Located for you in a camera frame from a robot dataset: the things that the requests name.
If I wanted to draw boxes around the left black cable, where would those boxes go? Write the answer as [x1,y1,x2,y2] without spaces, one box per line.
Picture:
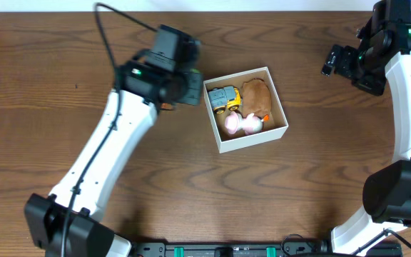
[59,2,158,257]

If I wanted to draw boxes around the brown plush toy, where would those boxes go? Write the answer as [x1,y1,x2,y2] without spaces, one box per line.
[241,79,272,118]

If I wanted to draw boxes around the white pink duck toy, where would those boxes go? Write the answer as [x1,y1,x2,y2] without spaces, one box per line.
[224,111,269,135]

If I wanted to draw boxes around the white cardboard box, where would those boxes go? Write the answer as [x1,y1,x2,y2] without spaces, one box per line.
[203,67,289,153]

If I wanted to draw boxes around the yellow grey toy truck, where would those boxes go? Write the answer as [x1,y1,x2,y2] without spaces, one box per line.
[208,86,242,114]

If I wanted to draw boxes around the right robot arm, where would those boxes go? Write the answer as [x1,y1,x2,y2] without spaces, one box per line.
[320,0,411,256]

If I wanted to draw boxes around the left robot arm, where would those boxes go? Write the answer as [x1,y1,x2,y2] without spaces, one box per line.
[24,25,203,256]

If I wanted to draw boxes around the orange round die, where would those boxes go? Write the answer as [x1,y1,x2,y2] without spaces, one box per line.
[161,103,175,111]

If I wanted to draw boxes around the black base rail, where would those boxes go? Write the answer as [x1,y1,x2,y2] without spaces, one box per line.
[130,239,403,257]

